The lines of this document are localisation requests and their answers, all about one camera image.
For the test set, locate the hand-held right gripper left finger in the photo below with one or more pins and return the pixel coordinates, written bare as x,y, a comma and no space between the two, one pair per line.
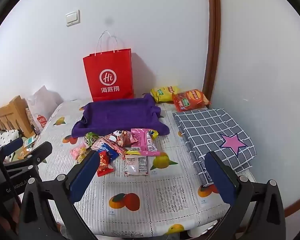
84,176

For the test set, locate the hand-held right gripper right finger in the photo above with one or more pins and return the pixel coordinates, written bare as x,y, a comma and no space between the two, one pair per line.
220,180

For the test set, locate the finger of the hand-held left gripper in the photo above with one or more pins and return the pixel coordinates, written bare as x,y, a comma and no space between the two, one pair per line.
37,156
12,146

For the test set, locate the yellow snack packet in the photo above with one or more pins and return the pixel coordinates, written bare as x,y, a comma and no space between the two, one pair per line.
82,156

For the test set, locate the small pink snack packet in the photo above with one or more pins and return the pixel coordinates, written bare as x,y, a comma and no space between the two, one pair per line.
76,152

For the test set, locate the green snack packet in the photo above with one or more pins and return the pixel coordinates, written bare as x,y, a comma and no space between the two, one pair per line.
91,138

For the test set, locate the panda print snack packet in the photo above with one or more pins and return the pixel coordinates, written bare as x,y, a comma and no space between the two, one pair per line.
121,137

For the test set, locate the purple fabric tray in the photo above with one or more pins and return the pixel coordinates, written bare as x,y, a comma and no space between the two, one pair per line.
120,117

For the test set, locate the large pink snack packet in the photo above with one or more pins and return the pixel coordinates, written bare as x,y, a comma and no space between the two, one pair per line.
145,141

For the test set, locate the white spotted cloth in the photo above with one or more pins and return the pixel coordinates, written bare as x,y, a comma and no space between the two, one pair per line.
6,138

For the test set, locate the red snack packet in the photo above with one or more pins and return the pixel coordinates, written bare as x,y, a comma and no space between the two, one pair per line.
103,163

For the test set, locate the wooden chair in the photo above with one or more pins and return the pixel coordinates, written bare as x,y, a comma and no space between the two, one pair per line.
12,115

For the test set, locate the pink white snack packet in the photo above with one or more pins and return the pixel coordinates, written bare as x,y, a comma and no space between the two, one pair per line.
100,145

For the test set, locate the blue snack packet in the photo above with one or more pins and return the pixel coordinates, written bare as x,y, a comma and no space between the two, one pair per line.
111,152

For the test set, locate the grey checked cloth pink star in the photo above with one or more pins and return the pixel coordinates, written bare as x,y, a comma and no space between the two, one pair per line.
212,135

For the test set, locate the white plastic bag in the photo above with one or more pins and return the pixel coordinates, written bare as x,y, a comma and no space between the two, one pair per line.
43,105

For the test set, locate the white labelled snack packet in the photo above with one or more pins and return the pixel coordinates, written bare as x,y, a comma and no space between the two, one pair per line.
137,165

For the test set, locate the fruit print tablecloth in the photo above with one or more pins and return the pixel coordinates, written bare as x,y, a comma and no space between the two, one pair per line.
145,192

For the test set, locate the red chips bag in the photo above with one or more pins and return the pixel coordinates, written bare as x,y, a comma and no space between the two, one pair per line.
191,100

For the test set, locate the red paper bag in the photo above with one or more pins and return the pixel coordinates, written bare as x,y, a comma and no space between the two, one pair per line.
108,77

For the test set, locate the yellow chips bag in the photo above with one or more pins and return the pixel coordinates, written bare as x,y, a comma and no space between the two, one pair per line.
163,93

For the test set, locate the brown wooden door frame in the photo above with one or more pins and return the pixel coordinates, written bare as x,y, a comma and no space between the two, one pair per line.
212,42

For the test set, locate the white light switch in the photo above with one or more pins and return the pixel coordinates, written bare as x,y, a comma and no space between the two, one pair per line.
72,18

